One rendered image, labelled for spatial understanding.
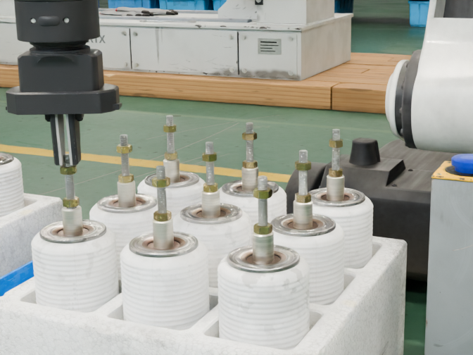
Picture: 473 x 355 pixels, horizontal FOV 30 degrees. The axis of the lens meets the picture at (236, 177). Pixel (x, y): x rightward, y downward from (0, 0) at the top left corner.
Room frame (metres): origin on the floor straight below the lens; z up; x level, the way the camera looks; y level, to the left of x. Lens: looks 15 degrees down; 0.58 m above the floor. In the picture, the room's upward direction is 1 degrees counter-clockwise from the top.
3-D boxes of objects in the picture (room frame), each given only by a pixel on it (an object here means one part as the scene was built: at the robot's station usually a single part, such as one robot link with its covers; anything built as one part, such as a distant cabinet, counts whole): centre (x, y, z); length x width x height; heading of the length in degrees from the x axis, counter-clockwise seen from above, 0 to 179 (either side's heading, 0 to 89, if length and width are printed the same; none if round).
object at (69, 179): (0.96, 0.19, 0.31); 0.01 x 0.01 x 0.08
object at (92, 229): (0.96, 0.19, 0.25); 0.08 x 0.08 x 0.01
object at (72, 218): (0.96, 0.19, 0.26); 0.02 x 0.02 x 0.03
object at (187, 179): (1.17, 0.09, 0.25); 0.08 x 0.08 x 0.01
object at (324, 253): (0.97, -0.08, 0.16); 0.10 x 0.10 x 0.18
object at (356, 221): (1.08, -0.13, 0.16); 0.10 x 0.10 x 0.18
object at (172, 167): (1.17, 0.09, 0.26); 0.02 x 0.02 x 0.03
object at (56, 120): (0.96, 0.20, 0.36); 0.03 x 0.02 x 0.06; 179
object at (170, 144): (1.17, 0.09, 0.30); 0.01 x 0.01 x 0.08
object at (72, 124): (0.96, 0.18, 0.36); 0.03 x 0.02 x 0.06; 179
